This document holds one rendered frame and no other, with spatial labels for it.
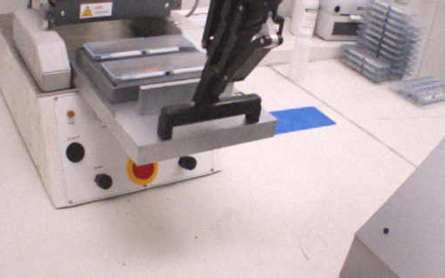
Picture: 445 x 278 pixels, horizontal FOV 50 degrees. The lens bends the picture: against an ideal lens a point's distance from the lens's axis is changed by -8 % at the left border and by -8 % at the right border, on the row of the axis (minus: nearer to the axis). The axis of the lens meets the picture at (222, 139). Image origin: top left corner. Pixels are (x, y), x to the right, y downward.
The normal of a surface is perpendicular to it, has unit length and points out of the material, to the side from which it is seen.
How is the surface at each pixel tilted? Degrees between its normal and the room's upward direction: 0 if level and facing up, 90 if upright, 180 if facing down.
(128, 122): 0
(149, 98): 90
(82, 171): 65
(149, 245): 0
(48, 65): 40
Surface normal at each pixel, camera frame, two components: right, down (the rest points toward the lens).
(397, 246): -0.49, -0.52
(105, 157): 0.55, 0.08
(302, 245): 0.14, -0.86
